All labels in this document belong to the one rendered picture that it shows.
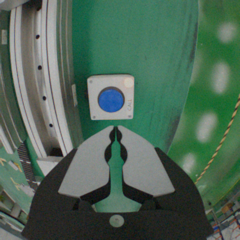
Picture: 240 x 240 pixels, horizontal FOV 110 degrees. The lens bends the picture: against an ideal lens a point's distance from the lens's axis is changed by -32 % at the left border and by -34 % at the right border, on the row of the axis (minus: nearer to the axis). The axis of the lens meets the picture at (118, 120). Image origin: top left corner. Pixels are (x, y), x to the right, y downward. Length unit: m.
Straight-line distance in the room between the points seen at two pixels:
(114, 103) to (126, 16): 0.18
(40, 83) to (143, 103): 0.22
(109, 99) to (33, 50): 0.18
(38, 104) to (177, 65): 0.31
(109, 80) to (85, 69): 0.08
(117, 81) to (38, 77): 0.15
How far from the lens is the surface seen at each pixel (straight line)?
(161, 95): 0.30
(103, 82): 0.21
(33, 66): 0.27
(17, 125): 0.39
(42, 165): 0.32
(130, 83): 0.20
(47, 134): 0.31
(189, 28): 0.33
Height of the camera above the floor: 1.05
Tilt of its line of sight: 63 degrees down
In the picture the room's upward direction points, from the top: 176 degrees clockwise
